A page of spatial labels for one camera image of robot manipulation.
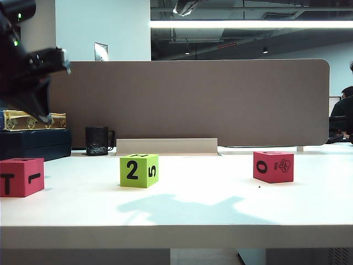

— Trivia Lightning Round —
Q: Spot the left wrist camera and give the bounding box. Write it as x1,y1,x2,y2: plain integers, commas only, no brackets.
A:
26,47,72,75

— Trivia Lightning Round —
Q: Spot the black mug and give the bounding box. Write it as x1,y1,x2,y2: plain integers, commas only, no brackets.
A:
85,126,116,157

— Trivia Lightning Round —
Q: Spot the wall-mounted sign holder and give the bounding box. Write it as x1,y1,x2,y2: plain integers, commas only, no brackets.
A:
94,42,109,62

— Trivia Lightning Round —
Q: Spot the red foam block letter U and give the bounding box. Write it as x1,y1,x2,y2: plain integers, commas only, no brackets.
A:
253,151,295,184

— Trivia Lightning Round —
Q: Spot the beige cable tray cover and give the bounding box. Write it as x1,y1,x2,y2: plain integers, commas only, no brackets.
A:
115,138,221,157

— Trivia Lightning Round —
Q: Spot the dark blue box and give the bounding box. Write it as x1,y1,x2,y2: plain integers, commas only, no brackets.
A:
0,129,73,163

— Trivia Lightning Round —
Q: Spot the yellow patterned box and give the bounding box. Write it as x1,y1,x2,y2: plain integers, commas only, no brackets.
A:
0,109,67,132

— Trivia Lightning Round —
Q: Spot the grey vented cabinet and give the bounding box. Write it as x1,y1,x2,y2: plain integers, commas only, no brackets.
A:
266,247,353,265

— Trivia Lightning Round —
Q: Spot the red foam block letter T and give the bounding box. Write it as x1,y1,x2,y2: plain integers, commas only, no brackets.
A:
0,157,45,198

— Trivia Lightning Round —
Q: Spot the person in dark jacket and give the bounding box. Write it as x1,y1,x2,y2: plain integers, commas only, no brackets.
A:
329,85,353,139

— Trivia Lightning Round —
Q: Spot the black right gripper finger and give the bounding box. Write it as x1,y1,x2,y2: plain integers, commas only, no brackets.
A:
173,0,191,17
183,0,200,17

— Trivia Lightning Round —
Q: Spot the black curved chair armrest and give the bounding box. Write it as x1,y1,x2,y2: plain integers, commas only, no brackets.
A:
327,128,353,145

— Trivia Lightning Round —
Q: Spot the green foam block letter H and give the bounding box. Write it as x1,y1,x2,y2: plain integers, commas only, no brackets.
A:
120,153,160,189

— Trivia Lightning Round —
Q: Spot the grey ceiling air duct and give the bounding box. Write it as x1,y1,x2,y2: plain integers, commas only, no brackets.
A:
168,27,224,44

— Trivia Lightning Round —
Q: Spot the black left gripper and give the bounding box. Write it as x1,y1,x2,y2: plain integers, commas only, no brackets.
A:
0,51,55,124

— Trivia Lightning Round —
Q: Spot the long ceiling light strip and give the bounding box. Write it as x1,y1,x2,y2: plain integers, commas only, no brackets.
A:
149,20,353,29

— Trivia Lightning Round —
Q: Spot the brown desk divider panel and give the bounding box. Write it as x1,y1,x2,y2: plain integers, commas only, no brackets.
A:
48,59,331,147

